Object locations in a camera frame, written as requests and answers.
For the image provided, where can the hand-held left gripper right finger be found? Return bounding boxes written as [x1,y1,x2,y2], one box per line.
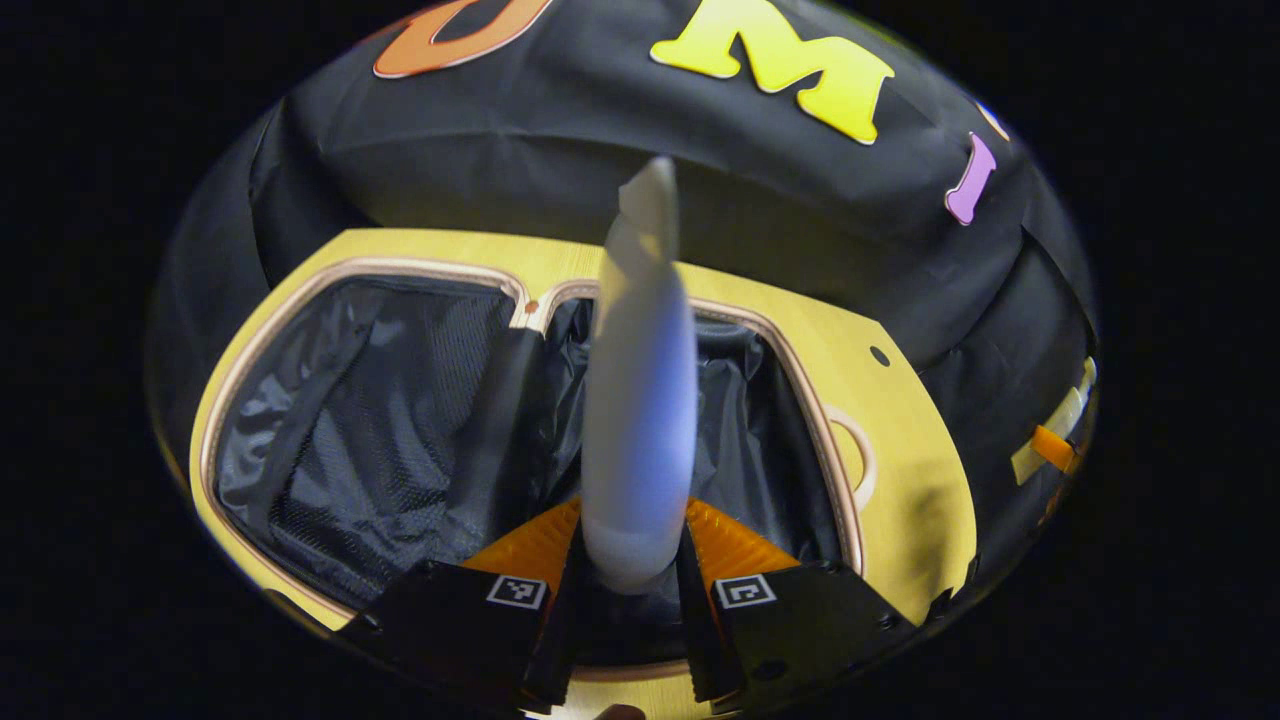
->
[678,497,916,713]

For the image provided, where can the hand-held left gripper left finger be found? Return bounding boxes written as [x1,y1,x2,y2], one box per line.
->
[338,497,586,716]

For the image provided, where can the pink suitcase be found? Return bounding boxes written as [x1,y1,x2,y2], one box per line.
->
[190,255,881,689]

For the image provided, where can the white squeeze tube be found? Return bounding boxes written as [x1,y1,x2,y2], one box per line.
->
[580,155,699,596]

